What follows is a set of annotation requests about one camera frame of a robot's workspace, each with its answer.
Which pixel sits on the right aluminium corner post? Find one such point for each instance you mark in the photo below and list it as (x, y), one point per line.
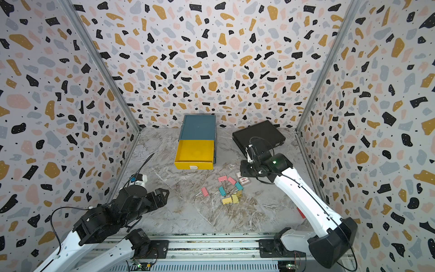
(349, 15)

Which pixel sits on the pink binder clip top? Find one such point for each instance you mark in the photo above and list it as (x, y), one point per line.
(222, 178)

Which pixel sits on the playing card box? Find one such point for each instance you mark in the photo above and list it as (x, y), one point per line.
(243, 180)

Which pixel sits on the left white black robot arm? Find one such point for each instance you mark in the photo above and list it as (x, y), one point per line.
(103, 221)

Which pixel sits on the yellow top drawer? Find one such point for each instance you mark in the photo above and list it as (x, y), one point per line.
(195, 155)

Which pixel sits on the teal binder clip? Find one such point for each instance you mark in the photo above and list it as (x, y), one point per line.
(239, 186)
(222, 191)

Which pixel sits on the teal drawer cabinet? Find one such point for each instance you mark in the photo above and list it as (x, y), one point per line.
(199, 127)

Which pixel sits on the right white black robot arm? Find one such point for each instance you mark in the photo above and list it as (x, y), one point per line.
(331, 235)

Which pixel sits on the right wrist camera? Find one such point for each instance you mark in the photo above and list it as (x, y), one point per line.
(255, 154)

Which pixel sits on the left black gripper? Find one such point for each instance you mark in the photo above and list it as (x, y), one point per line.
(156, 203)

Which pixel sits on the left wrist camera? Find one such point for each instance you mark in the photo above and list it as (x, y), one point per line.
(138, 179)

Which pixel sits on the black flat case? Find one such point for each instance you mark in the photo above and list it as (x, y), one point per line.
(264, 131)

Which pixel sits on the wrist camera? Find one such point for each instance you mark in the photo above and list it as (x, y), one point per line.
(138, 179)
(255, 154)

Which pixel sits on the pink binder clip left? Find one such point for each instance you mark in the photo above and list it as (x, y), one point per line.
(204, 192)

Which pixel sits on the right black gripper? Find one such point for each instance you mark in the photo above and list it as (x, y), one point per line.
(243, 166)

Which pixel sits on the pink binder clip right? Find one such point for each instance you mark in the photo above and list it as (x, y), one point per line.
(232, 181)

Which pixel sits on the pink binder clip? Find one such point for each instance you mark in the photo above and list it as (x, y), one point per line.
(222, 178)
(232, 181)
(204, 192)

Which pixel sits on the red small block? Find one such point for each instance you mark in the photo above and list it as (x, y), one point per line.
(300, 212)

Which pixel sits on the left aluminium corner post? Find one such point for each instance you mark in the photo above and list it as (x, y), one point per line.
(69, 9)

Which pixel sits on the aluminium corner post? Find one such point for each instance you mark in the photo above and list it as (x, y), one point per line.
(349, 15)
(69, 9)

